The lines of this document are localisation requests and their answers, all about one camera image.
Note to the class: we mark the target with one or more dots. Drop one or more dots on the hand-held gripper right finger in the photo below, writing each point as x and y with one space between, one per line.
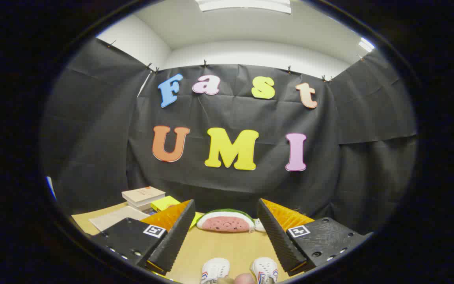
278 240

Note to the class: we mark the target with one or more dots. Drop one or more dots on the grey book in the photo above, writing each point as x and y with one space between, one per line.
142 206

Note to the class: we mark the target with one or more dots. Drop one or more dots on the beige fabric storage box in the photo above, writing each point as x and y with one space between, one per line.
116 217

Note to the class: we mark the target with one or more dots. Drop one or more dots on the white plush toy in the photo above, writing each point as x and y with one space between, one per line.
259 225

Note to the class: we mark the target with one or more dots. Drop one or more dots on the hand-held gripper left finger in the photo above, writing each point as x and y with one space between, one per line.
173 240

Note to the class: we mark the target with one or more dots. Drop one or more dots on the watermelon slice plush toy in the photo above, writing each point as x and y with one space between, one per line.
225 223

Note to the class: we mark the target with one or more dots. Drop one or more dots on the beige book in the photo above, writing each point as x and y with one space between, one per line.
143 193

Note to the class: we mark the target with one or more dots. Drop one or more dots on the white canvas shoe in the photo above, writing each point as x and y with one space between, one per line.
215 270
265 266

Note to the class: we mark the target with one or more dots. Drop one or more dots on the ceiling light panel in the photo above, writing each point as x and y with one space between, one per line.
366 44
246 5

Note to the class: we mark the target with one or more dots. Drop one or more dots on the yellow book red circle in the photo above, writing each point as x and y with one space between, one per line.
164 203

